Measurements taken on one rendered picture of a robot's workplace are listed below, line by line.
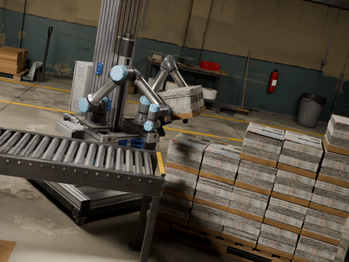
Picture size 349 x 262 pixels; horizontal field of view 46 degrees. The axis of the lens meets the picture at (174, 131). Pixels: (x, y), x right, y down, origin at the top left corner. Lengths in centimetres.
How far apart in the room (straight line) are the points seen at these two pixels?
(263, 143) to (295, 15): 746
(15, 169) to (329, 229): 227
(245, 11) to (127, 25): 666
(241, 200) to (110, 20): 183
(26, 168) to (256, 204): 174
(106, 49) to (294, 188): 190
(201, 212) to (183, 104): 90
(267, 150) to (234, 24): 702
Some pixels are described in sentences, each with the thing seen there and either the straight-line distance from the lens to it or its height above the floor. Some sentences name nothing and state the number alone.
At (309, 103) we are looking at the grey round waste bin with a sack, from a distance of 1018.
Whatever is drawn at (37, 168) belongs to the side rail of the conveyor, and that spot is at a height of 75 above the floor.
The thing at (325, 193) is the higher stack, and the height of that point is 75.
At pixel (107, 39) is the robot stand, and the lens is 363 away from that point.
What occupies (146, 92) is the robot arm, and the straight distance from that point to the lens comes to 310.
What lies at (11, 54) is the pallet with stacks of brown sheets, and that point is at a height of 50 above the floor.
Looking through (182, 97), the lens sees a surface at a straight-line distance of 319.
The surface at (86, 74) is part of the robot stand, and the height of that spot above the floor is 115.
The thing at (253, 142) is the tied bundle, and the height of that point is 99.
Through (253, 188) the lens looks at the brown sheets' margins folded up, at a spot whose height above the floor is 63.
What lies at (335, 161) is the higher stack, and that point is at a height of 100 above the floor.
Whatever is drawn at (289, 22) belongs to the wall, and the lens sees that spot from 1042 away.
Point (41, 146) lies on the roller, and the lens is 282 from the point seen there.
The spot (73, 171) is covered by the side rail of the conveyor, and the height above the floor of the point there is 77.
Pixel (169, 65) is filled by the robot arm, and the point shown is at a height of 137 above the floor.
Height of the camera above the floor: 172
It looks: 14 degrees down
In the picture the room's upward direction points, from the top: 12 degrees clockwise
